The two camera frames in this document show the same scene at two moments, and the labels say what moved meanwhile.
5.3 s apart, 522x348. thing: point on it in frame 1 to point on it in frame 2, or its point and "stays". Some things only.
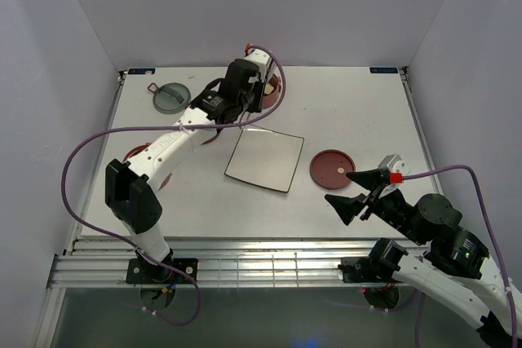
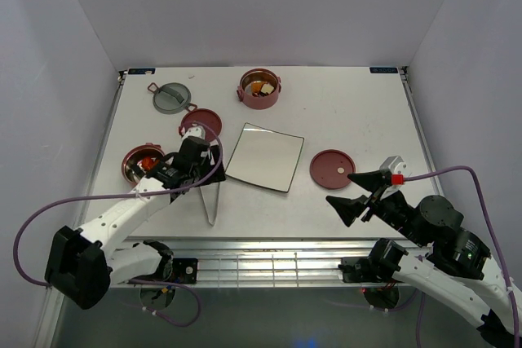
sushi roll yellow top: [268, 89] stays
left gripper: [259, 86] to [216, 177]
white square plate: [266, 158] stays
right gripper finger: [369, 179] stays
